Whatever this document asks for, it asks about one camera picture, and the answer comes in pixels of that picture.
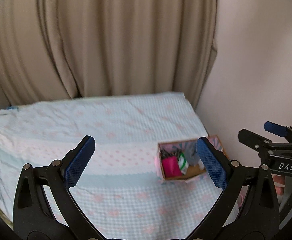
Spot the grey soft cloth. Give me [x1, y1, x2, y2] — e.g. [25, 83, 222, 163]
[183, 141, 200, 166]

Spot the black patterned cloth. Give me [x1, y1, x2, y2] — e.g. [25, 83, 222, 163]
[160, 149, 182, 160]

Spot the person's right hand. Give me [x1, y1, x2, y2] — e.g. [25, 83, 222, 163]
[272, 174, 285, 196]

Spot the pink patterned cardboard box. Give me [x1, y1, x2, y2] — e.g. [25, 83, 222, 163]
[156, 134, 227, 183]

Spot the light blue checked bedspread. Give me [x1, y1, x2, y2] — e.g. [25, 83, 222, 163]
[0, 93, 221, 239]

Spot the green white packet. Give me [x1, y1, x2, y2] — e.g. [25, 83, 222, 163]
[177, 153, 189, 175]

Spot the beige curtain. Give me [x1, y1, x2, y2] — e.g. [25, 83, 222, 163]
[0, 0, 218, 106]

